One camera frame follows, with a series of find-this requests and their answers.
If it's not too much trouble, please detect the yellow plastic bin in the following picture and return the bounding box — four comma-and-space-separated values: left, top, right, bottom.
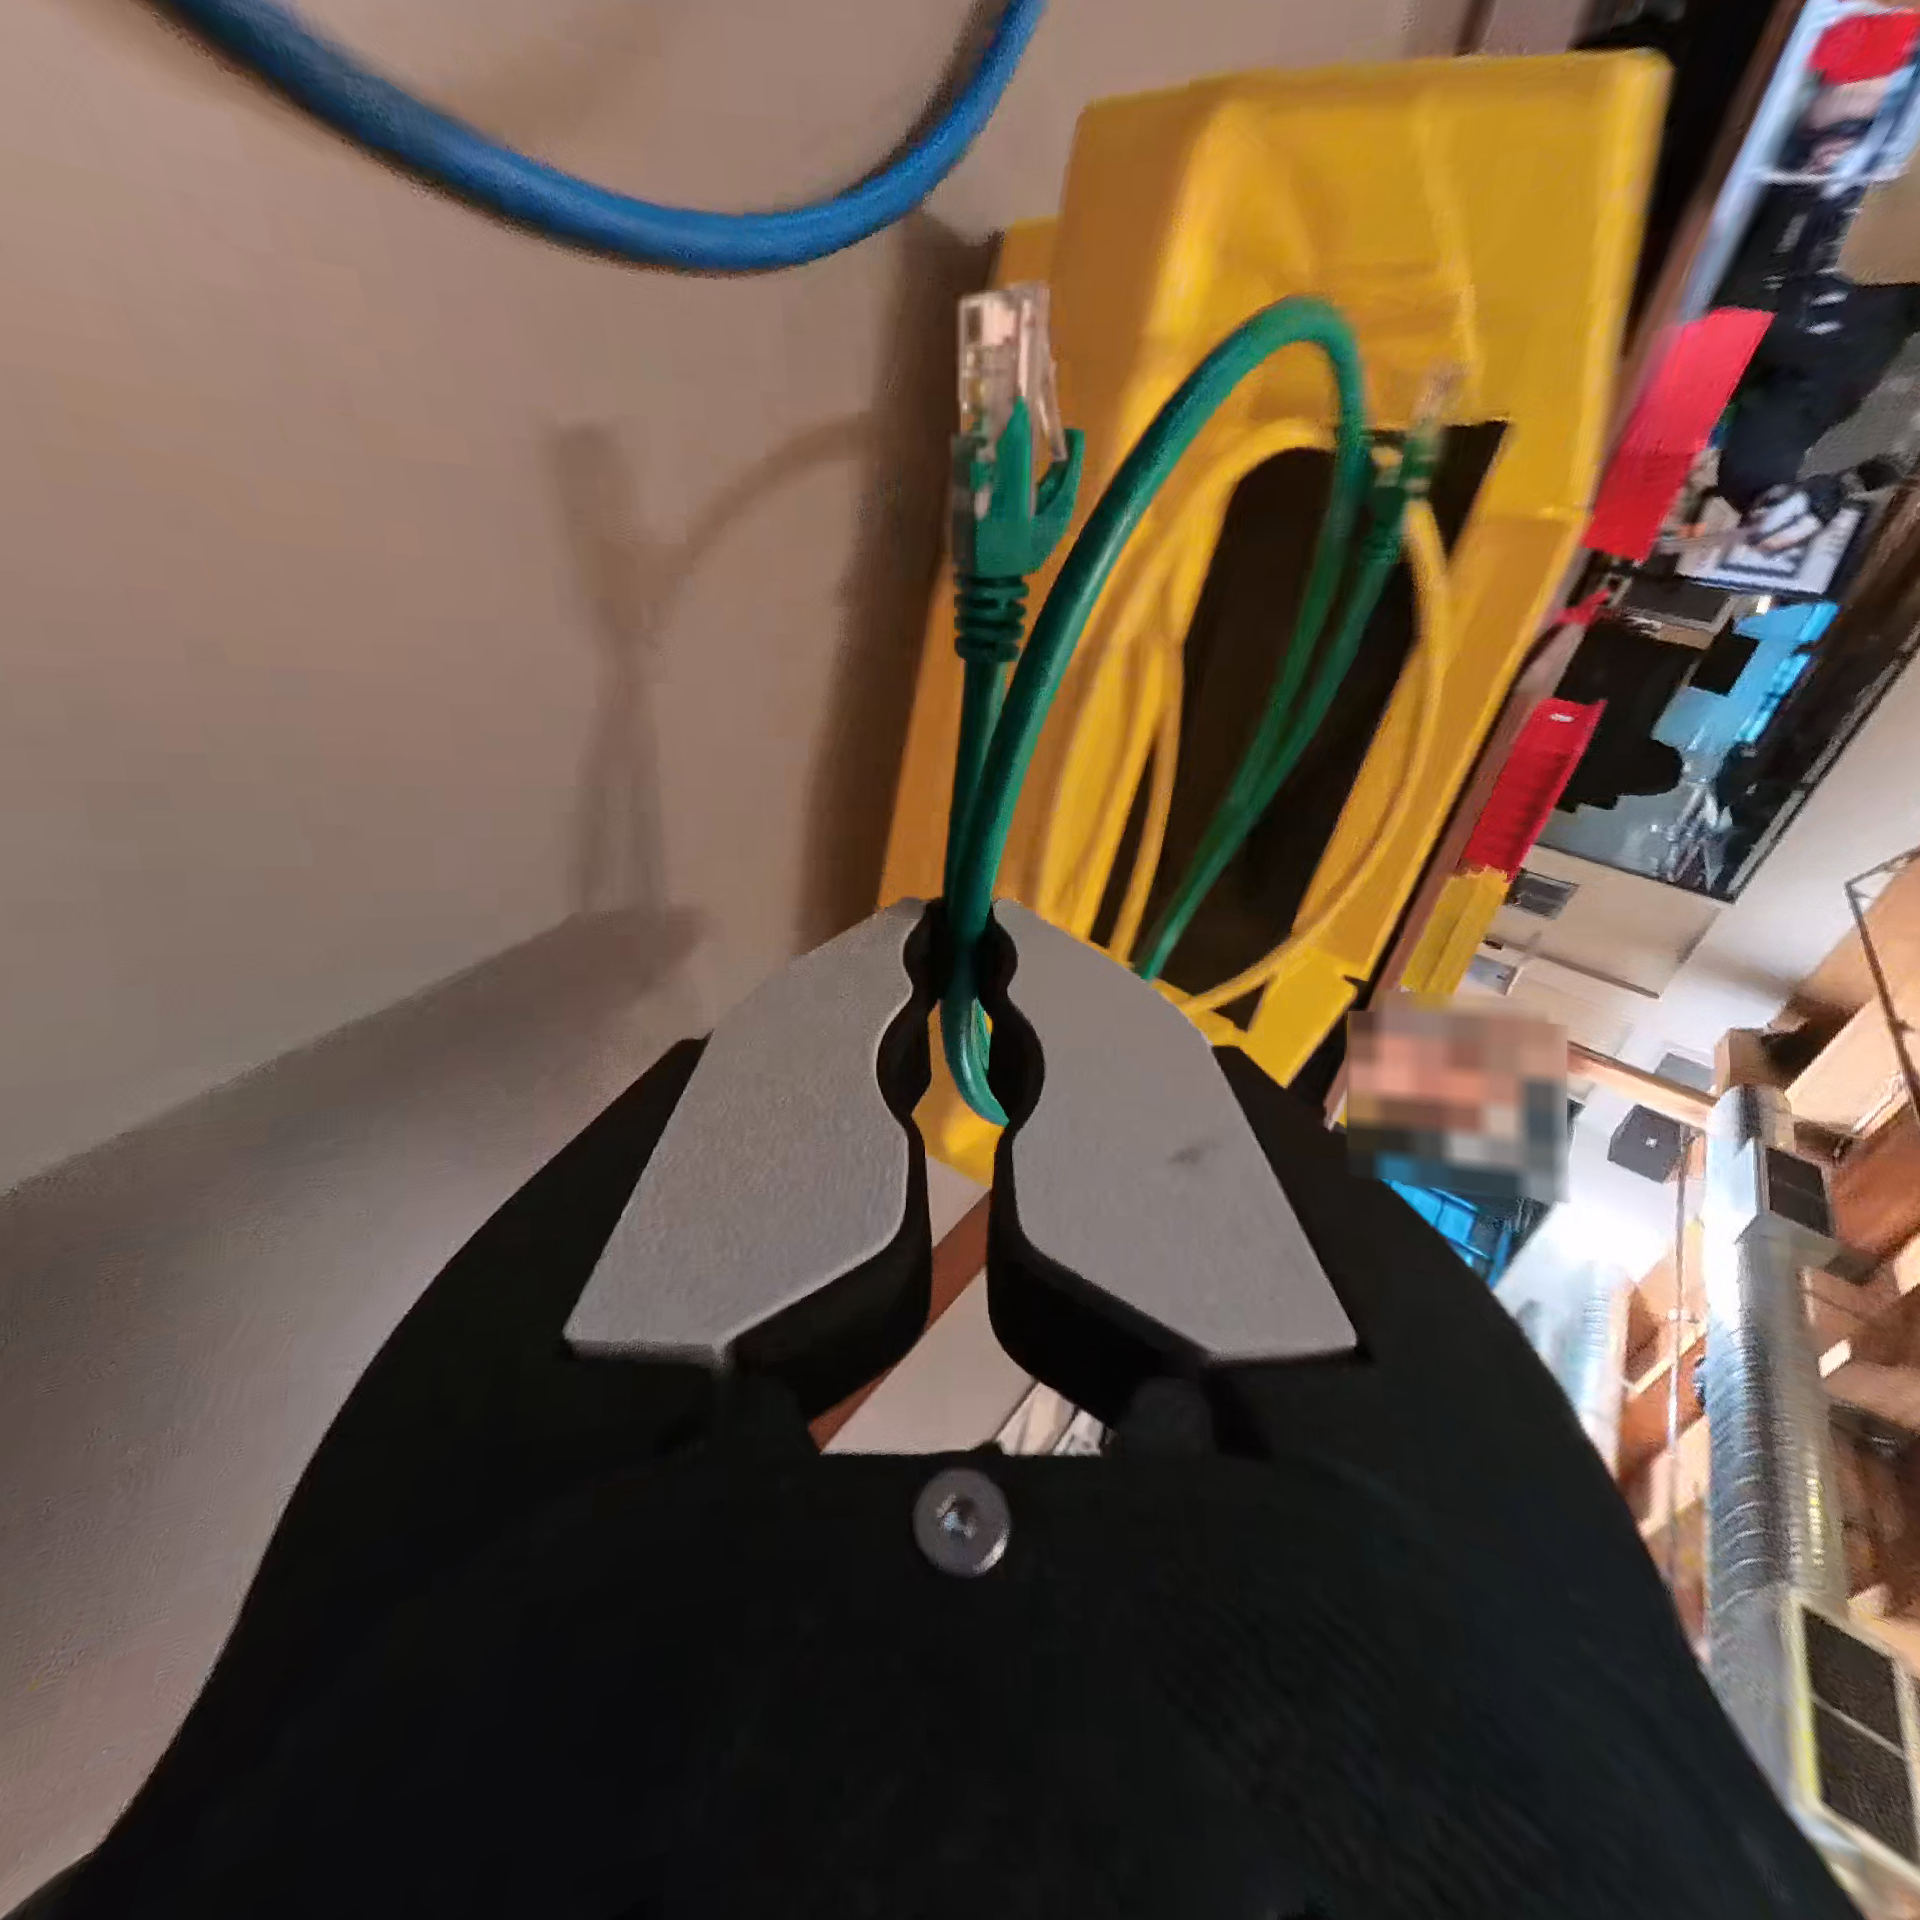
877, 48, 1674, 1186

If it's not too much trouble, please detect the yellow ethernet cable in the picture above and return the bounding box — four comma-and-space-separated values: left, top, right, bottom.
1035, 420, 1457, 1014

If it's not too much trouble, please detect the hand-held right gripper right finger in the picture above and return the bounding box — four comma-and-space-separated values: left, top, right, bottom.
984, 900, 1364, 1419

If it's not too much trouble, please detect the red storage bin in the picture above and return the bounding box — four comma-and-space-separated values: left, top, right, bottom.
1583, 307, 1777, 559
1463, 696, 1609, 880

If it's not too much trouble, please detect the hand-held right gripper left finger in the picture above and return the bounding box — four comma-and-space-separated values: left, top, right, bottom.
563, 896, 935, 1374

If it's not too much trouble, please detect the blue ethernet cable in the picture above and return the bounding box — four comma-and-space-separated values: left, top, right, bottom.
152, 0, 1051, 275

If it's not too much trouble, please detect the long yellow storage bin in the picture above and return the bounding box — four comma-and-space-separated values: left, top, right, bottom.
1402, 870, 1503, 999

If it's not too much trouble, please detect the green ethernet cable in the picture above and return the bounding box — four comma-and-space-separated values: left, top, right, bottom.
937, 276, 1466, 1126

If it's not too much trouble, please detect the spiral metal air duct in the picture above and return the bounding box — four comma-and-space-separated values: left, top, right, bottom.
1697, 1079, 1920, 1876

